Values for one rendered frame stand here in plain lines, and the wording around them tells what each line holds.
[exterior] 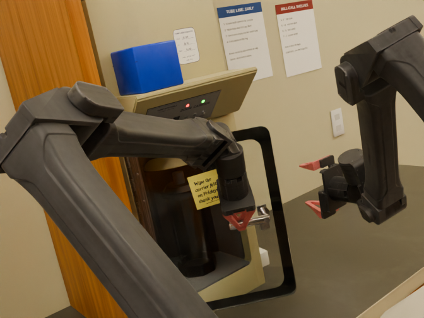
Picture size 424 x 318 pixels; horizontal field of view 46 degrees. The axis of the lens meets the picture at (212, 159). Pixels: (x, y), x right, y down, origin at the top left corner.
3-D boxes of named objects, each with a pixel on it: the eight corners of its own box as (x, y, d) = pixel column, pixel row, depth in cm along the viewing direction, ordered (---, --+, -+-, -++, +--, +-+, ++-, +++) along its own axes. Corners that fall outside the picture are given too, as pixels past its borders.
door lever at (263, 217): (228, 225, 110) (225, 214, 110) (270, 216, 110) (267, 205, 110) (230, 233, 105) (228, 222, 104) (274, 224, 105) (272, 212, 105)
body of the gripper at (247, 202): (224, 218, 97) (218, 190, 93) (217, 185, 106) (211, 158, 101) (256, 212, 97) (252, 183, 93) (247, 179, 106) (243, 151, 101)
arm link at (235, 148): (216, 158, 91) (246, 150, 92) (207, 139, 96) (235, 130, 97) (221, 187, 95) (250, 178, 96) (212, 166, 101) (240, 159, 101)
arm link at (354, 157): (373, 226, 102) (407, 204, 103) (354, 182, 97) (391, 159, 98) (342, 204, 113) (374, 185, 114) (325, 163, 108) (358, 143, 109)
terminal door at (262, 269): (168, 319, 115) (128, 152, 106) (297, 292, 115) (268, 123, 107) (168, 321, 114) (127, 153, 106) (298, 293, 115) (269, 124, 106)
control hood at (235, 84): (118, 145, 106) (107, 98, 103) (233, 110, 124) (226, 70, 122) (146, 147, 96) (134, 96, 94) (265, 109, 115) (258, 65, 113)
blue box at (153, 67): (119, 96, 104) (109, 52, 102) (159, 86, 110) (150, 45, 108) (142, 93, 96) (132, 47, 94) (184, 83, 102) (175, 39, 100)
